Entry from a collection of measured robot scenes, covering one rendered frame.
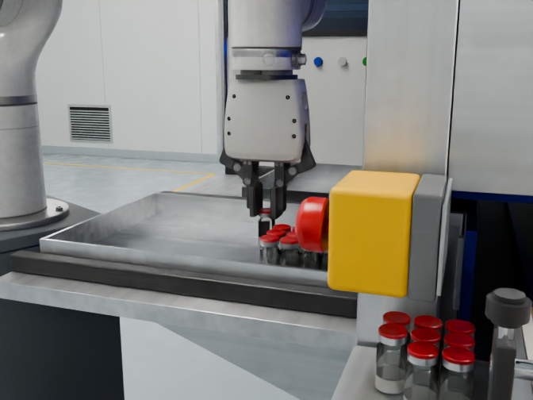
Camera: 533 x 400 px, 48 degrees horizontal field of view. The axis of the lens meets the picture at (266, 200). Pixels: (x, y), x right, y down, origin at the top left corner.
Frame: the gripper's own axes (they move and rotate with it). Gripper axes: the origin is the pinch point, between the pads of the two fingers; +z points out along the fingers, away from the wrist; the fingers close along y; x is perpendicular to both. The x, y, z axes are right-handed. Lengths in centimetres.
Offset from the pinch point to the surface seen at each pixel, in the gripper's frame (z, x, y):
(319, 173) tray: 4.5, -43.4, 4.0
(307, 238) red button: -4.9, 30.1, -13.4
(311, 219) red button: -6.3, 29.9, -13.7
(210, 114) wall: 41, -533, 250
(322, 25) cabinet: -25, -78, 13
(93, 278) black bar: 5.5, 18.4, 13.2
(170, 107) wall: 34, -533, 299
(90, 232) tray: 4.2, 7.4, 21.1
